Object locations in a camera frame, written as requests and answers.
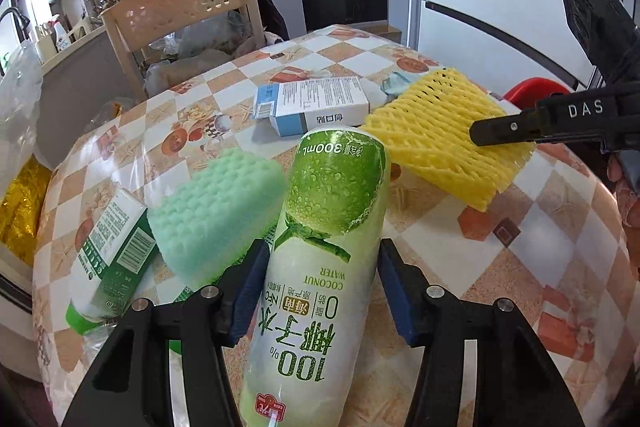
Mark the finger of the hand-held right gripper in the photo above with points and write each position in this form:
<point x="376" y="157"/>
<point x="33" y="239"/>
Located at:
<point x="515" y="127"/>

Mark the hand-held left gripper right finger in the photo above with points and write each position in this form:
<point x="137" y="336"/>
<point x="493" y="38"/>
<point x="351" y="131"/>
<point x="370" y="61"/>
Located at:
<point x="397" y="297"/>

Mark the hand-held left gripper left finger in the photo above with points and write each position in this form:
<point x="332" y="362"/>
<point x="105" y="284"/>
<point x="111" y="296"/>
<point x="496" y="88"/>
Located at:
<point x="245" y="302"/>

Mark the yellow foam fruit net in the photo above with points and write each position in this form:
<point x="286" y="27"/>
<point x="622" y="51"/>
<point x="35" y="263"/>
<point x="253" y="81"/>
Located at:
<point x="440" y="132"/>

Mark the green foam pad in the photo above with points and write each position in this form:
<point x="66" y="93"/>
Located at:
<point x="215" y="207"/>

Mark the coconut water bottle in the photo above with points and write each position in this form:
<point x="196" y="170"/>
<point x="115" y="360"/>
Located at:
<point x="325" y="217"/>

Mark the green white carton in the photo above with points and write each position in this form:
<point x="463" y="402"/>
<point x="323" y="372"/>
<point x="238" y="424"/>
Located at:
<point x="115" y="252"/>

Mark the blue white cardboard box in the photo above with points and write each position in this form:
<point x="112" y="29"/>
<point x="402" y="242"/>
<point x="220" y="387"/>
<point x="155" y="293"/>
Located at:
<point x="310" y="102"/>

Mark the person's right hand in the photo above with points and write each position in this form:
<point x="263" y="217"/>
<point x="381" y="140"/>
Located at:
<point x="625" y="187"/>

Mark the red plastic stool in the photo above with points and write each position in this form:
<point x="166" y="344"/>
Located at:
<point x="535" y="89"/>

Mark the light blue packet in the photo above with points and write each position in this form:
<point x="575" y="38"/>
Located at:
<point x="400" y="83"/>

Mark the gold foil bag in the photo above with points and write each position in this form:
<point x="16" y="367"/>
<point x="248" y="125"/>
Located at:
<point x="22" y="207"/>

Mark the plastic bags on chair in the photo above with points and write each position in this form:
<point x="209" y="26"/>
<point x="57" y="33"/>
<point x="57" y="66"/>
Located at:
<point x="205" y="42"/>

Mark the black bag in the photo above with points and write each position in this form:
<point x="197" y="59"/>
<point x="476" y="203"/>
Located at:
<point x="272" y="14"/>

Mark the large clear plastic bag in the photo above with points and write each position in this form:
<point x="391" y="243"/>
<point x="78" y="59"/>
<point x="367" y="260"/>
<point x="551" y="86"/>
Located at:
<point x="17" y="107"/>

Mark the beige plastic chair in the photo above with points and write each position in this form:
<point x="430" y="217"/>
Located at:
<point x="185" y="2"/>

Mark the white spray bottle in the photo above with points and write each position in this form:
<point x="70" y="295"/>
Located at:
<point x="61" y="34"/>

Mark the black kitchen faucet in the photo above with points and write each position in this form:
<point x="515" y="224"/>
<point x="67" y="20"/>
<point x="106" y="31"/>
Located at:
<point x="15" y="19"/>

